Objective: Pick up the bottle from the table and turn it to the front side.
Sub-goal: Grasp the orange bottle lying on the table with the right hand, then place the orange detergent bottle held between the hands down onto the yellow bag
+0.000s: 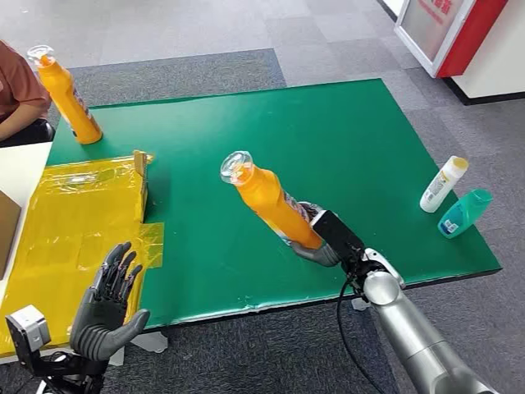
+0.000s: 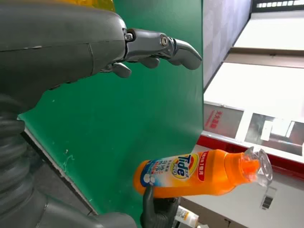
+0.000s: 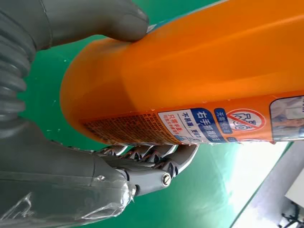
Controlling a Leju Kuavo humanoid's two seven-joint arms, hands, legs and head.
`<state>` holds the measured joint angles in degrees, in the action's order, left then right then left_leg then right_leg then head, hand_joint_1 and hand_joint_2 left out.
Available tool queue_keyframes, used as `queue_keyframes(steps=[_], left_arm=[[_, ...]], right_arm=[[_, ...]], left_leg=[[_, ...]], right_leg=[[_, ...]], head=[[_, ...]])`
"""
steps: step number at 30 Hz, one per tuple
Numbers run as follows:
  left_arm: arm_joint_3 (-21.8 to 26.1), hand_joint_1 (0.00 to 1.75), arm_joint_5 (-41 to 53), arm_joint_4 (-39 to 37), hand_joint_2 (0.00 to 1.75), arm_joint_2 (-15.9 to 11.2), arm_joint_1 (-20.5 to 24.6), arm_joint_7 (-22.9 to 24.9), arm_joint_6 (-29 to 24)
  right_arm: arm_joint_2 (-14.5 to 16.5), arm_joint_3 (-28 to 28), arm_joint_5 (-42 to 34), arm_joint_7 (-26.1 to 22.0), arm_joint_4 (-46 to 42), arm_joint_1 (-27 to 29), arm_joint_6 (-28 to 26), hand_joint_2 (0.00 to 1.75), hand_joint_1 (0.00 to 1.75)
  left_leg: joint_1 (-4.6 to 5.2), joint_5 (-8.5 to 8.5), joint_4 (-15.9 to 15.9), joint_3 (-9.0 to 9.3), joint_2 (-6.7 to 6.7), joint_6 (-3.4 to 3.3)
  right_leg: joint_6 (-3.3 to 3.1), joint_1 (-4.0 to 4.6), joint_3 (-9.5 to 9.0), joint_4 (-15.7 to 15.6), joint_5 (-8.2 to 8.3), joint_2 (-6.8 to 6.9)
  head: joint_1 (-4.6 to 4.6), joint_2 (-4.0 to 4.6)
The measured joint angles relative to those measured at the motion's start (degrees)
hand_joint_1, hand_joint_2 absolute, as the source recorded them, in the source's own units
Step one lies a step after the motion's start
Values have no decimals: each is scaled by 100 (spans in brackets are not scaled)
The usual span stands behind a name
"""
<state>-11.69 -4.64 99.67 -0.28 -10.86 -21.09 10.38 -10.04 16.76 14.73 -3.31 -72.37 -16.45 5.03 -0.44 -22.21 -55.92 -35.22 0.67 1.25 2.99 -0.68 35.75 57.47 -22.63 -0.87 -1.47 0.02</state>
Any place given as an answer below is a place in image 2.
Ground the orange Tide detergent bottle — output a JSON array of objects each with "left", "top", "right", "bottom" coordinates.
[{"left": 132, "top": 146, "right": 274, "bottom": 200}]

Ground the white bottle with yellow cap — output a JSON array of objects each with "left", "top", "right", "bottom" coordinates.
[{"left": 174, "top": 206, "right": 199, "bottom": 228}]

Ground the yellow plastic sheet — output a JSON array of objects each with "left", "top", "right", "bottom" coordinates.
[{"left": 57, "top": 0, "right": 116, "bottom": 12}]

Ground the green table mat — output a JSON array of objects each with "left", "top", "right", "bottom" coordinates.
[{"left": 18, "top": 0, "right": 204, "bottom": 228}]

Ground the red and white display cabinet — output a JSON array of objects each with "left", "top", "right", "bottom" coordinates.
[{"left": 197, "top": 100, "right": 304, "bottom": 181}]

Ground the white counter with black base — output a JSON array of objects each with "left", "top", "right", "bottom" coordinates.
[{"left": 180, "top": 170, "right": 304, "bottom": 228}]

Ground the small vent grille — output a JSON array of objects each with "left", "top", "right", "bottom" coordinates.
[{"left": 260, "top": 186, "right": 278, "bottom": 211}]

